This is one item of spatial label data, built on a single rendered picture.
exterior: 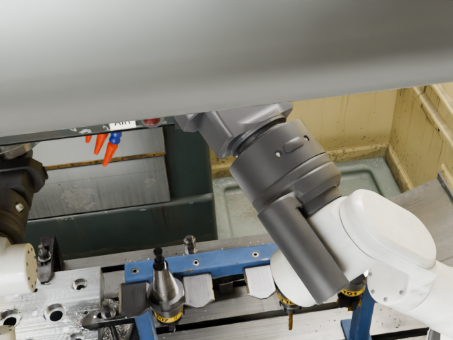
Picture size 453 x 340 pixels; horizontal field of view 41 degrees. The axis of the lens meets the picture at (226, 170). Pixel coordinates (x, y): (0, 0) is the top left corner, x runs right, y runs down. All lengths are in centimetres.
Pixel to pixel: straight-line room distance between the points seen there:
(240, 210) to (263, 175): 153
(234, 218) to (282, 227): 154
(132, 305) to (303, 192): 57
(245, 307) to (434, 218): 63
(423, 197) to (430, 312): 119
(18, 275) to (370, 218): 46
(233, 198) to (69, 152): 76
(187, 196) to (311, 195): 118
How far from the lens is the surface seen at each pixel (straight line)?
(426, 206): 181
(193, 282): 108
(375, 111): 214
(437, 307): 66
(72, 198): 168
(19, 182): 94
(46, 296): 142
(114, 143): 93
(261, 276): 108
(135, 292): 108
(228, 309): 143
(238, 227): 204
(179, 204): 172
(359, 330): 133
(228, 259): 109
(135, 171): 161
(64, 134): 74
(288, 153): 56
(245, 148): 58
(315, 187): 55
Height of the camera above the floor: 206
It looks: 41 degrees down
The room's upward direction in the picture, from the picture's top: 4 degrees counter-clockwise
